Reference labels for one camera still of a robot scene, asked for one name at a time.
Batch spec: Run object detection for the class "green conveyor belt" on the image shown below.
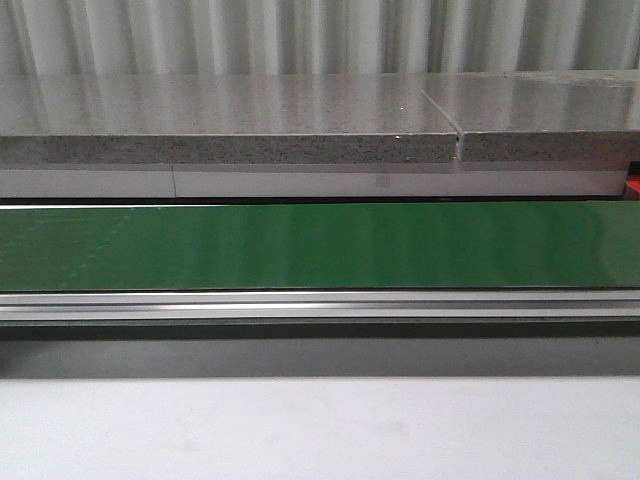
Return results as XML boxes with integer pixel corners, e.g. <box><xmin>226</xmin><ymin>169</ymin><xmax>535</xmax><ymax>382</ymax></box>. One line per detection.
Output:
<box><xmin>1</xmin><ymin>201</ymin><xmax>639</xmax><ymax>291</ymax></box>

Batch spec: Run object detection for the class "grey stone slab right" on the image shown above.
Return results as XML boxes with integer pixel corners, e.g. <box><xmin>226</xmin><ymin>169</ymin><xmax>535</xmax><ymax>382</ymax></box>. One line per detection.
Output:
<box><xmin>422</xmin><ymin>70</ymin><xmax>639</xmax><ymax>169</ymax></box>

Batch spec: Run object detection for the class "grey stone slab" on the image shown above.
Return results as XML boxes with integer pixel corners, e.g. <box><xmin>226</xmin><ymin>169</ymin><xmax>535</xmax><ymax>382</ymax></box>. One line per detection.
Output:
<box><xmin>1</xmin><ymin>74</ymin><xmax>457</xmax><ymax>165</ymax></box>
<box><xmin>422</xmin><ymin>70</ymin><xmax>639</xmax><ymax>169</ymax></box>

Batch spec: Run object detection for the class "grey stone slab left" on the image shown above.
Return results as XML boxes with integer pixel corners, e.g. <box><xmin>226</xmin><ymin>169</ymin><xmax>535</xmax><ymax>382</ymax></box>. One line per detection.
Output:
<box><xmin>1</xmin><ymin>74</ymin><xmax>457</xmax><ymax>165</ymax></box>

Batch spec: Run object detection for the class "white panel under slab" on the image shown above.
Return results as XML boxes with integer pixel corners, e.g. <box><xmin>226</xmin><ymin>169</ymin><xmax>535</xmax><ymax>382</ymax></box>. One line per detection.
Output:
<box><xmin>1</xmin><ymin>162</ymin><xmax>628</xmax><ymax>199</ymax></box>

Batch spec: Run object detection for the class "red object at edge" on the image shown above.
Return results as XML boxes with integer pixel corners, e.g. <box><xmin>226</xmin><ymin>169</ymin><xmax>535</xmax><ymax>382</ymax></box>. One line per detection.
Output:
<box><xmin>623</xmin><ymin>175</ymin><xmax>640</xmax><ymax>201</ymax></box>

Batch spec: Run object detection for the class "grey pleated curtain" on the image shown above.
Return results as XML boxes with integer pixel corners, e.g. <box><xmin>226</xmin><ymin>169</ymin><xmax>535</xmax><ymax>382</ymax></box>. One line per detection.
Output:
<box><xmin>1</xmin><ymin>1</ymin><xmax>639</xmax><ymax>75</ymax></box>

